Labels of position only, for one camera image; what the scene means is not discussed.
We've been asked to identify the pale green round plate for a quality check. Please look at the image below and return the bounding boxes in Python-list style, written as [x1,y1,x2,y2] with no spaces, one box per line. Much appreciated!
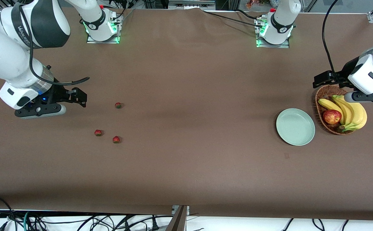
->
[276,108,316,146]

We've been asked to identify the brown wicker basket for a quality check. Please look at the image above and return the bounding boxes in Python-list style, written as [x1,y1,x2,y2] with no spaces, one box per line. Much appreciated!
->
[315,84,356,135]

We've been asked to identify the red apple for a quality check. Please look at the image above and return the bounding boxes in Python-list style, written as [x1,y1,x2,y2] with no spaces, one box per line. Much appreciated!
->
[323,109,342,125]

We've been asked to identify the yellow banana bunch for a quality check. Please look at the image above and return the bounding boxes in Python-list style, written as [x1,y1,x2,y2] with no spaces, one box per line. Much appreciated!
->
[318,95,368,133]

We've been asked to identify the brown table cover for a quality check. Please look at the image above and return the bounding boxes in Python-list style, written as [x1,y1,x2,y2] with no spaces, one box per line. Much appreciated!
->
[0,6,373,222]

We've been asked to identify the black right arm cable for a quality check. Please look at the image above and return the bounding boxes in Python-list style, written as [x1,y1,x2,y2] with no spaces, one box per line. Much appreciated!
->
[19,3,90,86]

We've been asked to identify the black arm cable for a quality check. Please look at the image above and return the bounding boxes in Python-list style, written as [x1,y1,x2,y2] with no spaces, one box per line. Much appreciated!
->
[322,0,345,87]
[19,3,90,86]

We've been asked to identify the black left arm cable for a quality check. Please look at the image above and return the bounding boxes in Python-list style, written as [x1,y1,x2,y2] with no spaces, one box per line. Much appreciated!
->
[322,0,345,87]

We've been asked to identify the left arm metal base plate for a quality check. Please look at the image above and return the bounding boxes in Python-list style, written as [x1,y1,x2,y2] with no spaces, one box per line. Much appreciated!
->
[255,16,290,48]

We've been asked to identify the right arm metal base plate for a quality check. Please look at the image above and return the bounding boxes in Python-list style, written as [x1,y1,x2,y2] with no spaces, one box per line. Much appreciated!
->
[86,13,123,44]

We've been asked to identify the thin black table cable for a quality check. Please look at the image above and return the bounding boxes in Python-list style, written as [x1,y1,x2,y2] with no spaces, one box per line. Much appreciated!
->
[201,9,264,29]
[235,9,261,20]

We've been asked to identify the teal floor cable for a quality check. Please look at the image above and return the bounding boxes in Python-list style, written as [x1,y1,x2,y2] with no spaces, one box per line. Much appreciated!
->
[23,211,32,231]

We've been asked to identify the grey metal background rail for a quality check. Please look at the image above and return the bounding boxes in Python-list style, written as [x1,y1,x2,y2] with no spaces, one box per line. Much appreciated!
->
[169,0,216,10]

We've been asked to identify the metal frame post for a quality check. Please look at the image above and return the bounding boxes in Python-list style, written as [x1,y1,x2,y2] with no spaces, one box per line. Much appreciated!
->
[165,205,190,231]

